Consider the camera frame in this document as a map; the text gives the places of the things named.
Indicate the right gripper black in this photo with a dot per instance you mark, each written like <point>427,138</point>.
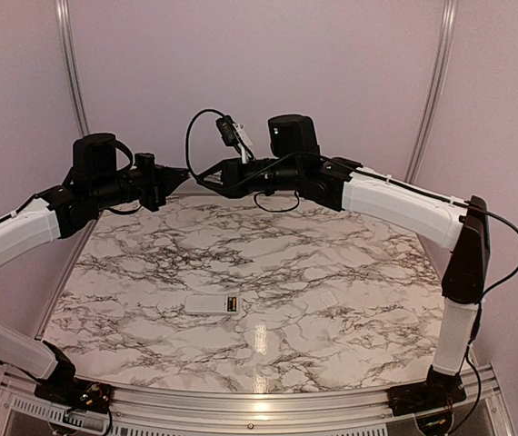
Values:
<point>230,170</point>

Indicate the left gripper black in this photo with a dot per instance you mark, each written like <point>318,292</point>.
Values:
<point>166,180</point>

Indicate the white remote control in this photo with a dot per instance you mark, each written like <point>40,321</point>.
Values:
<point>201,304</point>

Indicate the white battery cover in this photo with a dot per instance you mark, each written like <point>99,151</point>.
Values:
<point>328,299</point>

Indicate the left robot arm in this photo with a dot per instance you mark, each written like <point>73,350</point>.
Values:
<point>104,175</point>

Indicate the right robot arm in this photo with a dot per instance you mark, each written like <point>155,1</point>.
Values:
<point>346,186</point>

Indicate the battery in remote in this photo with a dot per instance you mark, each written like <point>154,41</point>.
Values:
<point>231,304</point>

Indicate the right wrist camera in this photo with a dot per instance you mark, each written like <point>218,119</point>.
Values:
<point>234,135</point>

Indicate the left aluminium frame post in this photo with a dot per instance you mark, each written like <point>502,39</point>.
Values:
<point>66,36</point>

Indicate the aluminium frame post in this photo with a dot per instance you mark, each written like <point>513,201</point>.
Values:
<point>66,36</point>
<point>435,89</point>

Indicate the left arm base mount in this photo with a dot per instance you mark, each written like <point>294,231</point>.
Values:
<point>77,394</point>

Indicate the front aluminium rail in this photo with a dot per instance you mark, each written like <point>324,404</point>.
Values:
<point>148,411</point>

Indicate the right aluminium frame post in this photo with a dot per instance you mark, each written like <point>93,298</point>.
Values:
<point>435,89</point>

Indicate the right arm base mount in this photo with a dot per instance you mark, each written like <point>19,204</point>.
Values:
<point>424,396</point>

